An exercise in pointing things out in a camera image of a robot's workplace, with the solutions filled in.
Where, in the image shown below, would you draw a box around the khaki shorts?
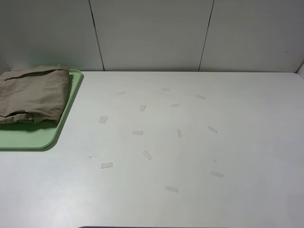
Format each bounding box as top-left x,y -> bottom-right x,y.
0,65 -> 69,124

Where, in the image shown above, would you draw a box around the green plastic tray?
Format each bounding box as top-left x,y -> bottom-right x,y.
0,69 -> 84,151

